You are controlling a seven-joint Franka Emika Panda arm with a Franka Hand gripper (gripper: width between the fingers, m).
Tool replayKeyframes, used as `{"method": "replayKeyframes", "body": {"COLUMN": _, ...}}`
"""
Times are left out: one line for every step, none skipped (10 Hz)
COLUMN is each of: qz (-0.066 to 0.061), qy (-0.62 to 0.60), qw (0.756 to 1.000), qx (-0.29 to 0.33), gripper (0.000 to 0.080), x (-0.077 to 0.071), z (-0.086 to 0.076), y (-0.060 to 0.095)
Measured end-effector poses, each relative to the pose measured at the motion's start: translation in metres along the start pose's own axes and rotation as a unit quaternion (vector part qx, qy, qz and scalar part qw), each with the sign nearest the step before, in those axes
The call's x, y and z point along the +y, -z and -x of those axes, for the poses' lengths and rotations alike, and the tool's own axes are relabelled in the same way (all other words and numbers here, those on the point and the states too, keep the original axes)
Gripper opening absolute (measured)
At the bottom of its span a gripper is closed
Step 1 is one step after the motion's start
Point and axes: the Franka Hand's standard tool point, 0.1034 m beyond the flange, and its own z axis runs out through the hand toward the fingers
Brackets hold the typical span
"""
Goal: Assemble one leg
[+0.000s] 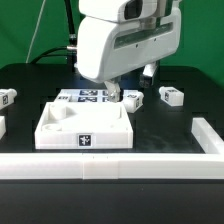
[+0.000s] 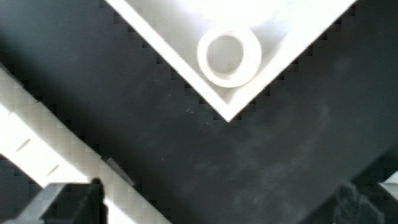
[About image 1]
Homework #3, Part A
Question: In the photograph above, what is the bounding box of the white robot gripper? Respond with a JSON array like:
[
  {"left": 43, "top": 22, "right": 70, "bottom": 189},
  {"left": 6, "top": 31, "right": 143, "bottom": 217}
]
[{"left": 77, "top": 0, "right": 182, "bottom": 102}]

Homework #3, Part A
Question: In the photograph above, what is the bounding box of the white square tabletop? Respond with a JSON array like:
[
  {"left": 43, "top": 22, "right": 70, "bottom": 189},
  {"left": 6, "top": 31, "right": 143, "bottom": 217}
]
[{"left": 35, "top": 101, "right": 133, "bottom": 150}]

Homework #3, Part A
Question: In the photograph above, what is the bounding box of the white fiducial tag sheet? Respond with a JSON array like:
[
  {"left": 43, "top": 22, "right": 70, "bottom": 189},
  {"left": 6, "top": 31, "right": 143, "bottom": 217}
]
[{"left": 57, "top": 87, "right": 141, "bottom": 104}]

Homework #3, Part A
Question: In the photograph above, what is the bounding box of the white L-shaped obstacle fence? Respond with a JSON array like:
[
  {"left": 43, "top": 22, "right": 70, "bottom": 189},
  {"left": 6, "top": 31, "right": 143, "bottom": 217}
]
[{"left": 0, "top": 117, "right": 224, "bottom": 181}]

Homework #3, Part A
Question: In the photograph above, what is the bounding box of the black cable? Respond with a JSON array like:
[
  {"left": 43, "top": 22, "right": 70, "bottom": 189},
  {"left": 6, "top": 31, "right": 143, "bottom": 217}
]
[{"left": 30, "top": 0, "right": 80, "bottom": 65}]

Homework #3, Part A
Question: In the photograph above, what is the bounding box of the white thin cable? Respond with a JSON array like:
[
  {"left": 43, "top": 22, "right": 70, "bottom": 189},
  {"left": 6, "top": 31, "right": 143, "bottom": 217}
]
[{"left": 25, "top": 0, "right": 48, "bottom": 64}]

